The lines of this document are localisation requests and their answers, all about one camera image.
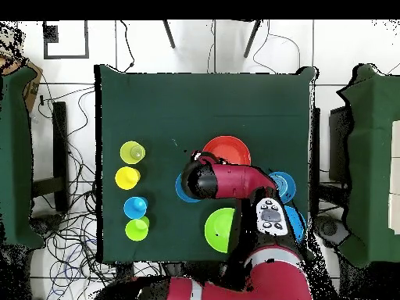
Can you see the small blue bowl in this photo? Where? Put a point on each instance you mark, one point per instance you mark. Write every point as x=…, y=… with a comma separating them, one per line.
x=287, y=186
x=179, y=192

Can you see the orange bowl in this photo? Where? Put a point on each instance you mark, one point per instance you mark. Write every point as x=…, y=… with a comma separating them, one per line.
x=231, y=150

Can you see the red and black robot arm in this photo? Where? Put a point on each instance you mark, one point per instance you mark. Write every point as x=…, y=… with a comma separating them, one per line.
x=237, y=184

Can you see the dark green tablecloth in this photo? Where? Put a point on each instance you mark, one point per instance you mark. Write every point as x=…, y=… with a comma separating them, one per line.
x=203, y=109

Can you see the green bowl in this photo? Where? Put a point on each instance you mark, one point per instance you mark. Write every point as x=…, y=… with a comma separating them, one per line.
x=218, y=231

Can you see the yellow cup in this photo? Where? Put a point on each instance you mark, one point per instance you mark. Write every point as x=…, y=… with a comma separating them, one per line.
x=132, y=152
x=126, y=178

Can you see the blue cup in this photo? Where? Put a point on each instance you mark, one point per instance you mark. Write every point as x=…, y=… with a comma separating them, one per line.
x=134, y=207

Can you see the green cup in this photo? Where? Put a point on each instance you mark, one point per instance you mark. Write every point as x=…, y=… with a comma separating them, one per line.
x=136, y=230

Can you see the large blue bowl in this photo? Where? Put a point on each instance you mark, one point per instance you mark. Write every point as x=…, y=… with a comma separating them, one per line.
x=297, y=222

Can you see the black power strip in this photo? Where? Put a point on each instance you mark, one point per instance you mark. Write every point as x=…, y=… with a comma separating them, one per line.
x=125, y=272

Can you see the black tripod leg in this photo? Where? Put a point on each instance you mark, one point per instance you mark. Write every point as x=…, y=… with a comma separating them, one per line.
x=251, y=39
x=168, y=34

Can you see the black floor stand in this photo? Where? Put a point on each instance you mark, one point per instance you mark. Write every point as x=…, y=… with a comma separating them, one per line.
x=61, y=156

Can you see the black box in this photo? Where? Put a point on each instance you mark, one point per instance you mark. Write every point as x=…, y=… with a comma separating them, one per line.
x=339, y=140

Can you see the green cloth covered table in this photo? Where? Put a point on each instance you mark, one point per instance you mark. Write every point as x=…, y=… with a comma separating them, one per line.
x=15, y=156
x=372, y=156

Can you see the cardboard box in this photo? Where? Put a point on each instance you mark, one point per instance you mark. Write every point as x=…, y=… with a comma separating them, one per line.
x=32, y=89

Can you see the black square floor frame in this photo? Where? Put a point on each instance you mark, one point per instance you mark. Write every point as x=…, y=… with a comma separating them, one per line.
x=50, y=33

